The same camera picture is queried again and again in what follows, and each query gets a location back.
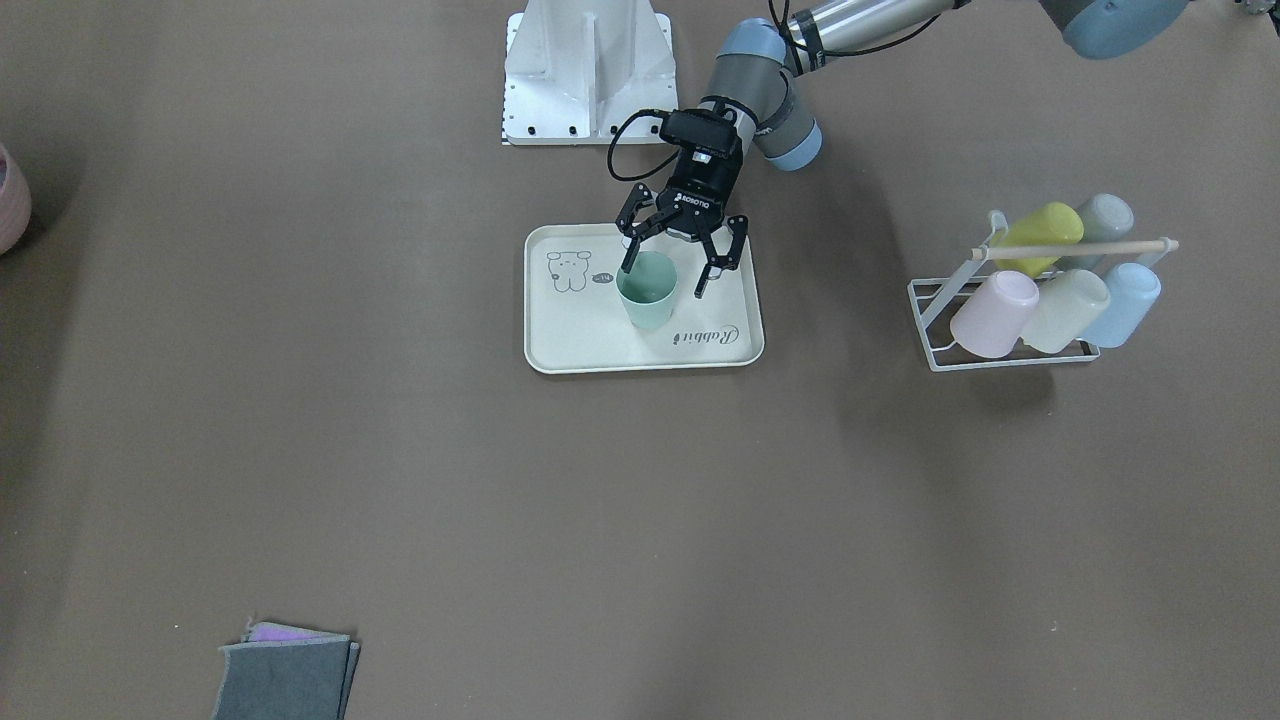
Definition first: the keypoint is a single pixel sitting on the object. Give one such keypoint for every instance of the white cup rack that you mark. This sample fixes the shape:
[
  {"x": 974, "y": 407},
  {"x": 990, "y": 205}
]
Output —
[{"x": 934, "y": 301}]

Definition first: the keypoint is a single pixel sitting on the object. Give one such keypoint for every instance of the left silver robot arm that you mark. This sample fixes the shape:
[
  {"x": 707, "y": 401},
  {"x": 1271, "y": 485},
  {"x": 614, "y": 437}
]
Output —
[{"x": 751, "y": 102}]

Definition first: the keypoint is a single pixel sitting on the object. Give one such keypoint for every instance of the blue cup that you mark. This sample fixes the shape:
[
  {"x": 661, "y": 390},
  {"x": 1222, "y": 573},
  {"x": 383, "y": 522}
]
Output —
[{"x": 1134, "y": 289}]

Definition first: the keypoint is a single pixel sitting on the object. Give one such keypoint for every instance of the green cup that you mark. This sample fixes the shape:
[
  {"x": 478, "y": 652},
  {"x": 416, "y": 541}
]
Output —
[{"x": 647, "y": 291}]

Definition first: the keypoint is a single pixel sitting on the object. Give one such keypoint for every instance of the pink cup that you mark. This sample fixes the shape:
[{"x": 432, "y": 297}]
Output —
[{"x": 989, "y": 324}]

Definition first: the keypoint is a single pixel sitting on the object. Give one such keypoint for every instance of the cream cup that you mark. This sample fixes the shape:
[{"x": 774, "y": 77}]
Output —
[{"x": 1067, "y": 305}]

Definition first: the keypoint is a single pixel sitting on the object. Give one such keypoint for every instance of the white pedestal column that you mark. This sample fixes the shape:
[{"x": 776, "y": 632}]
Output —
[{"x": 576, "y": 70}]

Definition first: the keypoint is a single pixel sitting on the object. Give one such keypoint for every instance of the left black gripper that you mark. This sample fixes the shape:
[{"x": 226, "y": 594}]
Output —
[{"x": 694, "y": 194}]

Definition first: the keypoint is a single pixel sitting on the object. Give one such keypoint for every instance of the grey folded cloth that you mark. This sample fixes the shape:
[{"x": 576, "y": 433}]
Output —
[{"x": 279, "y": 671}]

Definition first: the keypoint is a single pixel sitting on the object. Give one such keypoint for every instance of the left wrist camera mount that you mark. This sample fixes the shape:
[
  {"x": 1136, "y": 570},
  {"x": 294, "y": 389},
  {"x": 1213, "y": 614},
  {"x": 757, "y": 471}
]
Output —
[{"x": 701, "y": 130}]

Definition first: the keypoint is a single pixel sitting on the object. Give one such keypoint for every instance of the pink bowl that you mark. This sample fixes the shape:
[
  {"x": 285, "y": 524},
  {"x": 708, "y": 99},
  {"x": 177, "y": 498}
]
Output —
[{"x": 16, "y": 201}]

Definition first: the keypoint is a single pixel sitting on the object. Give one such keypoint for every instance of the cream rabbit tray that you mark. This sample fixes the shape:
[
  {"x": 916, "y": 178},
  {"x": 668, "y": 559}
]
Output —
[{"x": 575, "y": 320}]

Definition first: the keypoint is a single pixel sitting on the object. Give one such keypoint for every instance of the yellow cup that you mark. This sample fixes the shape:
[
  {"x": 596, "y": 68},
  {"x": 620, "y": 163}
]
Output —
[{"x": 1054, "y": 224}]

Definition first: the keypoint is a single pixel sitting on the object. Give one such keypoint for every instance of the grey cup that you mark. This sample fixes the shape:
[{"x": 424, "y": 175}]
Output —
[{"x": 1106, "y": 218}]

